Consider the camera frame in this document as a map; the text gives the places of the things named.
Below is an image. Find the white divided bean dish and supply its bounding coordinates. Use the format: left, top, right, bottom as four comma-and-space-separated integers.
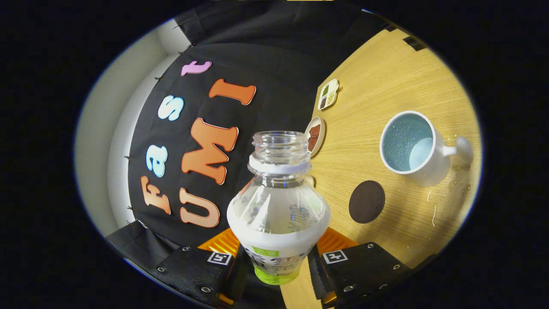
317, 79, 340, 111

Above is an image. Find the white cup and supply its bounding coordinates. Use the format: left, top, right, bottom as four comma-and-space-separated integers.
380, 110, 474, 188

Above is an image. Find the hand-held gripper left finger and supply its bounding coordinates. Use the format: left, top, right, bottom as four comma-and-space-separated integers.
148, 227, 249, 307

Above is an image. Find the wooden table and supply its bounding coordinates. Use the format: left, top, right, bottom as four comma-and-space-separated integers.
279, 28, 483, 309

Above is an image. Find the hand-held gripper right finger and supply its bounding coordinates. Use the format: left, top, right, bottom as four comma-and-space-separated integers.
307, 227, 414, 307

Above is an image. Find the clear plastic juice bottle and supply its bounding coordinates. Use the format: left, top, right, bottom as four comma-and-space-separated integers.
226, 131, 332, 286

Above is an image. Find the black backdrop cloth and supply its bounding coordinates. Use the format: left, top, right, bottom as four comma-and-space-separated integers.
105, 0, 397, 301

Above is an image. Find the round plate with brown food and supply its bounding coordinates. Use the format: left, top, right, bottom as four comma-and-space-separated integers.
305, 116, 326, 158

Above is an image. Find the clear juice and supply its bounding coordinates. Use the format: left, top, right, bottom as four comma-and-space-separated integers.
409, 137, 434, 171

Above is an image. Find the dark brown round coaster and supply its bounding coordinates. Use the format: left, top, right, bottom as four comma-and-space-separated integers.
348, 180, 386, 224

